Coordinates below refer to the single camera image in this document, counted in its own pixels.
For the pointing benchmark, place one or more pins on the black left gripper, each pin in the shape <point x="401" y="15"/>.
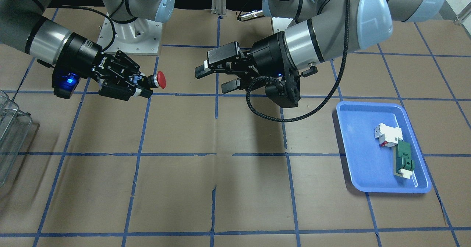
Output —
<point x="267" y="56"/>

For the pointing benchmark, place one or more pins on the wire mesh shelf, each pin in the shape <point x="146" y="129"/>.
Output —
<point x="14" y="127"/>

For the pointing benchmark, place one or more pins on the blue plastic tray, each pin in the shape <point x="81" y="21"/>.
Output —
<point x="370" y="165"/>

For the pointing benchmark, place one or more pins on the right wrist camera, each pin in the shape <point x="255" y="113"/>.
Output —
<point x="64" y="83"/>

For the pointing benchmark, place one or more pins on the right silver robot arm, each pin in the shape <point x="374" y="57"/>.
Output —
<point x="74" y="57"/>

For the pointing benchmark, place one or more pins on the red emergency stop button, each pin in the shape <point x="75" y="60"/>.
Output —
<point x="158" y="80"/>

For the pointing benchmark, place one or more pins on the green white terminal block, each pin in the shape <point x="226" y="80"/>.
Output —
<point x="403" y="163"/>

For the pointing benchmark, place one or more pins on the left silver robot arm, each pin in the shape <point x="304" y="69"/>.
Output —
<point x="359" y="24"/>

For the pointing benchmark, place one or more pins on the white circuit breaker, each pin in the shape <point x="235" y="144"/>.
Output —
<point x="388" y="136"/>

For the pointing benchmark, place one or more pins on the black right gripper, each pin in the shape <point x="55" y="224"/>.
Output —
<point x="85" y="53"/>

